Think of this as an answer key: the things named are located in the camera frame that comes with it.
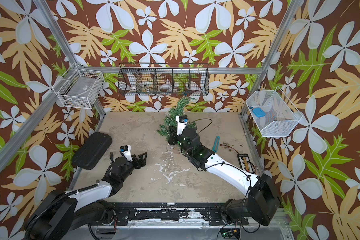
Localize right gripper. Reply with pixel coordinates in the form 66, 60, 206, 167
168, 126, 195, 159

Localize small green christmas tree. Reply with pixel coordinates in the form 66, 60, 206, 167
157, 97, 193, 140

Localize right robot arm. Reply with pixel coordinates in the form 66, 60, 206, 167
169, 127, 281, 226

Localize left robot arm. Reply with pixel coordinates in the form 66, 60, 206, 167
24, 152, 148, 240

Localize teal plastic tool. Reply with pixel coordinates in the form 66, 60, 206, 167
212, 136, 220, 153

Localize black zipper case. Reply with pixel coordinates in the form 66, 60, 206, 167
72, 132, 113, 170

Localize black terminal board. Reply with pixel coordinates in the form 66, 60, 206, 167
237, 154, 256, 174

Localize blue object in basket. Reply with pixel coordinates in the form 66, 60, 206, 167
252, 108, 266, 118

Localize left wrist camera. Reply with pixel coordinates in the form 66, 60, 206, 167
120, 145, 133, 162

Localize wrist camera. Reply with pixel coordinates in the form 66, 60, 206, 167
120, 145, 133, 162
176, 115, 188, 136

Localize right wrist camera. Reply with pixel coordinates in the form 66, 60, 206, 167
176, 115, 188, 136

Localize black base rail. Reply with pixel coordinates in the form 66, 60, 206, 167
89, 202, 250, 226

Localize black wire basket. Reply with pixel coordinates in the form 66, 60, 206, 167
117, 63, 210, 97

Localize white wire basket right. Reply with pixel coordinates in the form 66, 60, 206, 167
246, 88, 303, 138

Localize white wire basket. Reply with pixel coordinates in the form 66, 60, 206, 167
246, 88, 303, 138
53, 64, 105, 109

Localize white wire basket left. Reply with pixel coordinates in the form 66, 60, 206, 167
53, 64, 105, 109

